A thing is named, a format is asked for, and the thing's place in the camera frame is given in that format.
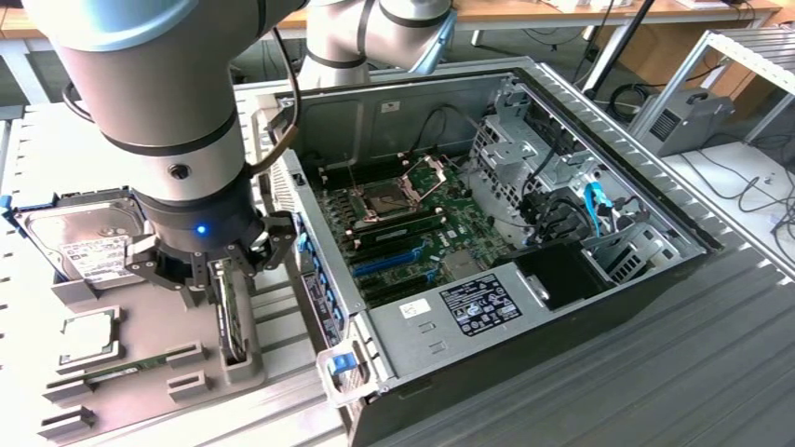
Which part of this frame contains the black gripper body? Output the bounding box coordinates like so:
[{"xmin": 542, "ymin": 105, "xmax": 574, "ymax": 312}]
[{"xmin": 132, "ymin": 179, "xmax": 267, "ymax": 256}]

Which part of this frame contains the graphics card with metal bracket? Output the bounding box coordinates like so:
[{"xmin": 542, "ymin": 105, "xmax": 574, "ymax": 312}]
[{"xmin": 208, "ymin": 258, "xmax": 251, "ymax": 369}]

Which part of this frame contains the hard disk with blue caddy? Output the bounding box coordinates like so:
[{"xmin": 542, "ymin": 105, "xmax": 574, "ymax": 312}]
[{"xmin": 0, "ymin": 183, "xmax": 156, "ymax": 288}]

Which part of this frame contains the grey parts rack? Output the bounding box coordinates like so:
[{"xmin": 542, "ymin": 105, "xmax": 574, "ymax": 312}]
[{"xmin": 34, "ymin": 272, "xmax": 268, "ymax": 443}]

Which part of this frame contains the blue expansion slot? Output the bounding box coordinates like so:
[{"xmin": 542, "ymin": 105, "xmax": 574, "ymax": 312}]
[{"xmin": 352, "ymin": 249, "xmax": 419, "ymax": 277}]

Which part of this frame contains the silver CPU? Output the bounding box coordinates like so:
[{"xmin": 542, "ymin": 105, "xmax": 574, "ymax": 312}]
[{"xmin": 60, "ymin": 315, "xmax": 120, "ymax": 365}]

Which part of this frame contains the CPU socket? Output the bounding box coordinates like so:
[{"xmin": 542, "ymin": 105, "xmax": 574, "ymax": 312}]
[{"xmin": 348, "ymin": 180, "xmax": 412, "ymax": 225}]

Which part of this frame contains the black RAM stick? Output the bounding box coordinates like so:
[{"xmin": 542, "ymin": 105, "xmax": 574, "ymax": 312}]
[{"xmin": 354, "ymin": 217, "xmax": 447, "ymax": 251}]

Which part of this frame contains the green RAM stick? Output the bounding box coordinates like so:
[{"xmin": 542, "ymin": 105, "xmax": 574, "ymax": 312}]
[{"xmin": 83, "ymin": 356, "xmax": 172, "ymax": 386}]

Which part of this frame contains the metal socket cover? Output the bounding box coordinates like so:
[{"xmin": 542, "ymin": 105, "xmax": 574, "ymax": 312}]
[{"xmin": 400, "ymin": 156, "xmax": 450, "ymax": 206}]

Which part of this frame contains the silver chipset heatsink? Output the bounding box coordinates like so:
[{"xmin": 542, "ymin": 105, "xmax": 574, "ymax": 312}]
[{"xmin": 442, "ymin": 251, "xmax": 490, "ymax": 278}]

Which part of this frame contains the grey power supply unit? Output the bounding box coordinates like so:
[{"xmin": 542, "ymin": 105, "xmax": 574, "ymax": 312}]
[{"xmin": 366, "ymin": 263, "xmax": 551, "ymax": 381}]

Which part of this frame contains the green motherboard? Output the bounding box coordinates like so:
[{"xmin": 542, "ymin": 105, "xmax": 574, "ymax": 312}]
[{"xmin": 314, "ymin": 156, "xmax": 530, "ymax": 311}]

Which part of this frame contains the metal disk bay cage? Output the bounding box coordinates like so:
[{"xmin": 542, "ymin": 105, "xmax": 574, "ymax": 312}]
[{"xmin": 468, "ymin": 78, "xmax": 602, "ymax": 243}]

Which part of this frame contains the open black PC case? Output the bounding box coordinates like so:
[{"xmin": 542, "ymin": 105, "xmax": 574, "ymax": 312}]
[{"xmin": 247, "ymin": 55, "xmax": 726, "ymax": 447}]

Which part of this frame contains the black pole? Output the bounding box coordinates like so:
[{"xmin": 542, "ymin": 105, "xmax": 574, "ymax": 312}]
[{"xmin": 580, "ymin": 0, "xmax": 659, "ymax": 99}]

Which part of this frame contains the grey control box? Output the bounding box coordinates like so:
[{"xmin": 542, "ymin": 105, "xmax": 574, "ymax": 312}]
[{"xmin": 644, "ymin": 90, "xmax": 738, "ymax": 157}]

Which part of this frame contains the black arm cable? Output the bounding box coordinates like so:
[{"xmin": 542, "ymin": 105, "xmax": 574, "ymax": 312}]
[{"xmin": 62, "ymin": 25, "xmax": 303, "ymax": 177}]

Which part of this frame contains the black wire bundle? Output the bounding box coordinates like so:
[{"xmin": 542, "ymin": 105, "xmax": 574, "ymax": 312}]
[{"xmin": 519, "ymin": 185, "xmax": 588, "ymax": 246}]

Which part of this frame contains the blue wire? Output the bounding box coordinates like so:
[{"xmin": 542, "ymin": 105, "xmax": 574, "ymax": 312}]
[{"xmin": 583, "ymin": 180, "xmax": 608, "ymax": 239}]

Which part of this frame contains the black coiled cable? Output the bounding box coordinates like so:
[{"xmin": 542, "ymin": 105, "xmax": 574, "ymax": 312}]
[{"xmin": 607, "ymin": 82, "xmax": 653, "ymax": 117}]

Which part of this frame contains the aluminium frame slat table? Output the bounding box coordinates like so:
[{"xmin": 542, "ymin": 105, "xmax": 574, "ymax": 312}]
[{"xmin": 626, "ymin": 25, "xmax": 795, "ymax": 145}]

